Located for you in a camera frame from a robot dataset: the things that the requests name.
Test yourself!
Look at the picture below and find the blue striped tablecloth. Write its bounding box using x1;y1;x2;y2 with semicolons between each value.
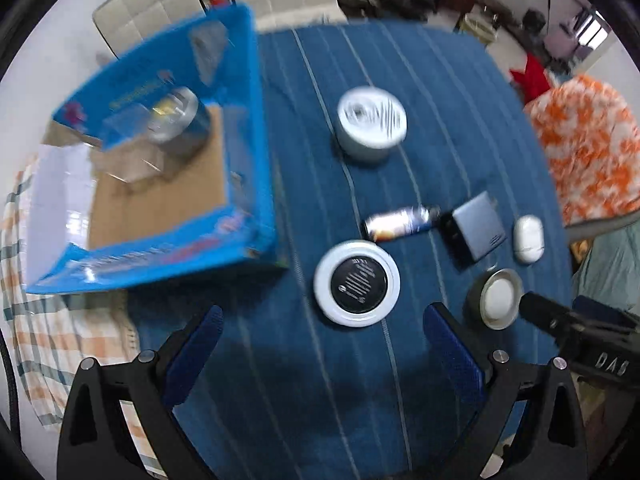
125;19;578;480

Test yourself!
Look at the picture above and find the tall white round tin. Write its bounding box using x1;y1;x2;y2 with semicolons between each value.
334;86;409;164

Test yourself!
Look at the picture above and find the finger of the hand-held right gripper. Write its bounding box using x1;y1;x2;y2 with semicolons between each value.
571;295;638;327
519;292;568;333

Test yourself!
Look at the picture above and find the clear plastic box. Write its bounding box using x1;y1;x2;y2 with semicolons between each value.
89;110;172;187

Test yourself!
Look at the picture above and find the white earbuds case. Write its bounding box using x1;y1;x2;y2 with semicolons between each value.
512;215;546;265

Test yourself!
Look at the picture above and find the grey green cloth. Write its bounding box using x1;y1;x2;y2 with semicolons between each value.
572;232;640;313

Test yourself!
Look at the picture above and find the grey power adapter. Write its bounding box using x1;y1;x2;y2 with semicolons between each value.
437;191;508;271

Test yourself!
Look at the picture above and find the small silver round tin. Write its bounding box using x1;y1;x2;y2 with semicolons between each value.
465;268;525;331

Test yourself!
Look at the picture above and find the white tin black label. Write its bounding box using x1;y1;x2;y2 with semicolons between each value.
313;240;402;329

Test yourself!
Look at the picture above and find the orange teal checkered cloth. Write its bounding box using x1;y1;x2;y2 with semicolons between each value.
0;160;146;428

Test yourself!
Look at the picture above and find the red cloth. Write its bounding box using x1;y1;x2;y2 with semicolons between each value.
509;54;551;101

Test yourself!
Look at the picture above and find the blue cardboard box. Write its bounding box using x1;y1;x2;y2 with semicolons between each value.
22;2;289;296

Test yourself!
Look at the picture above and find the orange white floral cloth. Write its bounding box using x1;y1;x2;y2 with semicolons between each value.
522;74;640;226

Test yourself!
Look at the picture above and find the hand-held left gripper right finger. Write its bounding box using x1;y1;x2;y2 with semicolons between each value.
407;302;589;480

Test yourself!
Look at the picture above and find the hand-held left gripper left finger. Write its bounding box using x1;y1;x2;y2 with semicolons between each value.
57;304;224;480

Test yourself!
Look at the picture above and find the small printed metal can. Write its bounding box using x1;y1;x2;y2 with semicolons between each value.
362;205;442;243

